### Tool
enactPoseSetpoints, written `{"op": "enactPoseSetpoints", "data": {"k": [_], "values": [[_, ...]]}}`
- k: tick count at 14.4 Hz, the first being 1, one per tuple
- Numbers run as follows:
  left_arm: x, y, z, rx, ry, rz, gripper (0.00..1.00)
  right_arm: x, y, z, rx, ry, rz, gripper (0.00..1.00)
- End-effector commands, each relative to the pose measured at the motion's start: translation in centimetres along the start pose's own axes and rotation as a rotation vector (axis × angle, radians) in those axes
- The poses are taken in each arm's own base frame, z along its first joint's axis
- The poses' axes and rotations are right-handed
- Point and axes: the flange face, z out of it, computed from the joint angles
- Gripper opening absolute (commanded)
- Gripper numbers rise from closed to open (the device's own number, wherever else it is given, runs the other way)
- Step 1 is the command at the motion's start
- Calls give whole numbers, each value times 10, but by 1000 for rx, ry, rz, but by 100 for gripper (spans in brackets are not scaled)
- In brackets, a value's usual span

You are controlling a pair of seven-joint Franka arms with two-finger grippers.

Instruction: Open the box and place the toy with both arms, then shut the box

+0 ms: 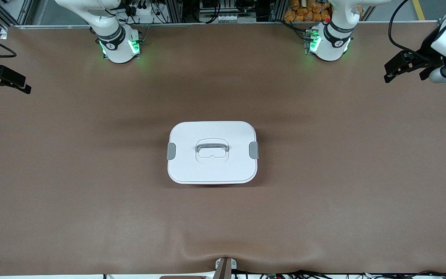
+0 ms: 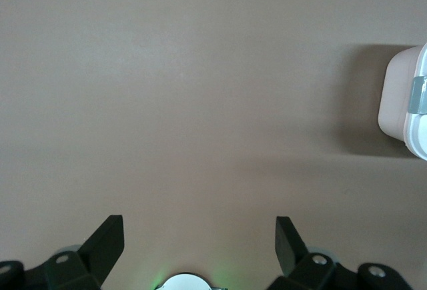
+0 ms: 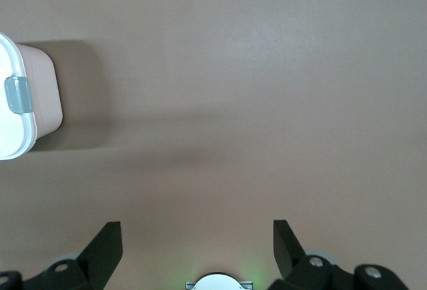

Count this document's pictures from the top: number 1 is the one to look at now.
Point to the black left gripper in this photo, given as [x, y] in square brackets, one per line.
[426, 49]

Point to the white box lid grey clips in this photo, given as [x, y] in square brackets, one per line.
[190, 166]

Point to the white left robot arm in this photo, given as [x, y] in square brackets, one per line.
[331, 42]

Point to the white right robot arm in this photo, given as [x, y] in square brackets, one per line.
[118, 44]

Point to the grey control box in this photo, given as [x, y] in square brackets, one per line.
[227, 17]

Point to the orange snack packets pile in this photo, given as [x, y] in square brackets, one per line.
[304, 11]

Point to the white power strip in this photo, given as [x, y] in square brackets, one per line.
[145, 11]

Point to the brown table mat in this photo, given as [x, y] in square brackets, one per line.
[323, 213]

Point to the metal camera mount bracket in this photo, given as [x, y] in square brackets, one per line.
[225, 269]

